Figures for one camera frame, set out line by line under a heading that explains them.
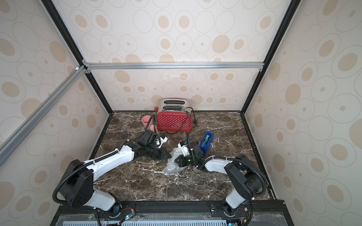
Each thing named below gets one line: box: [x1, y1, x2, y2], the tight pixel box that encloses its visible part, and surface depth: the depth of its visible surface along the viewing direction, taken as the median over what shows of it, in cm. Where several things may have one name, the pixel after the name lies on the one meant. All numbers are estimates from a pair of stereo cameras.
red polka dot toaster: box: [154, 97, 193, 132], surface depth 101 cm
